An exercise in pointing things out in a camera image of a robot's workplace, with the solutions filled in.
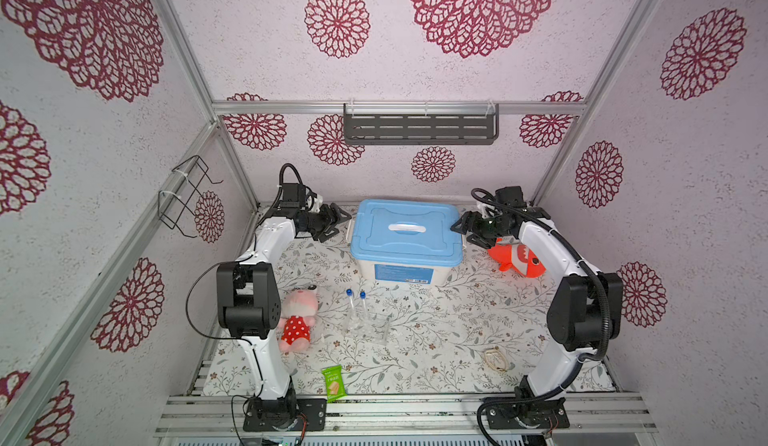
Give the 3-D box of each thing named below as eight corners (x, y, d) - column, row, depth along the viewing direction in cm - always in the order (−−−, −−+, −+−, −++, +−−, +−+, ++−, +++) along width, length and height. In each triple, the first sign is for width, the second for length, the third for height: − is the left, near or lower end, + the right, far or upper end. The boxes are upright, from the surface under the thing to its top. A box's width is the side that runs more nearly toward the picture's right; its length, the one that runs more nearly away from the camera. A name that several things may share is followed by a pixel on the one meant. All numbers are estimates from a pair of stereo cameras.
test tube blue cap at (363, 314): (361, 335, 89) (358, 312, 76) (362, 314, 93) (359, 289, 81) (366, 335, 89) (364, 312, 76) (367, 314, 93) (365, 289, 81)
